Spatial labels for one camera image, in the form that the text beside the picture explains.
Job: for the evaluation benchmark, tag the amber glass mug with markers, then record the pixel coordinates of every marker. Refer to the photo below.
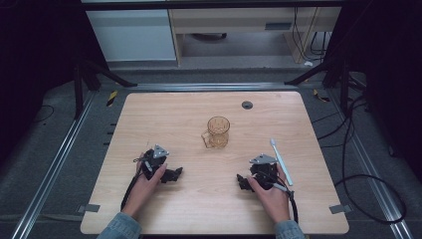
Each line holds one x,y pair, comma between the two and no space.
217,131

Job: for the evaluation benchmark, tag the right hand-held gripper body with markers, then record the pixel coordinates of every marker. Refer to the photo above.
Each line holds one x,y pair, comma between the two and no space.
264,172

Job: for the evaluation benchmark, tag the person's left hand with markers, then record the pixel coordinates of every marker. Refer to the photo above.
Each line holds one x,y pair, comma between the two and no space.
143,190

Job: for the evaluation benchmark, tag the grey tape strip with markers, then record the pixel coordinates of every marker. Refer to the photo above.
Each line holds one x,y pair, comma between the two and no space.
340,208
88,208

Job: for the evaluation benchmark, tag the aluminium floor rail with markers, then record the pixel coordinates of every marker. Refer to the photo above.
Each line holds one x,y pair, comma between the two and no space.
49,169
368,162

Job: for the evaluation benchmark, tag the white cabinet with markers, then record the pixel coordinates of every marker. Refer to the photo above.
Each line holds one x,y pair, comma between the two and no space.
131,34

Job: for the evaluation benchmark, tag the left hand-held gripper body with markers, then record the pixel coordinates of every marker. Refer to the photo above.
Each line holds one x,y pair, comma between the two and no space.
153,159

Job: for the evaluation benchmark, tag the yellow black hazard tape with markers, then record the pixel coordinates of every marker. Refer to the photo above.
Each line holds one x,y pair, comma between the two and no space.
111,98
320,96

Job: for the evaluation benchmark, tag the person's right hand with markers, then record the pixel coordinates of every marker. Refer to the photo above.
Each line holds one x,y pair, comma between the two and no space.
273,196

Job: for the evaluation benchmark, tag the black metal stand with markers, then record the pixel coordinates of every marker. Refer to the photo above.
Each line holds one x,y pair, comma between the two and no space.
335,76
85,78

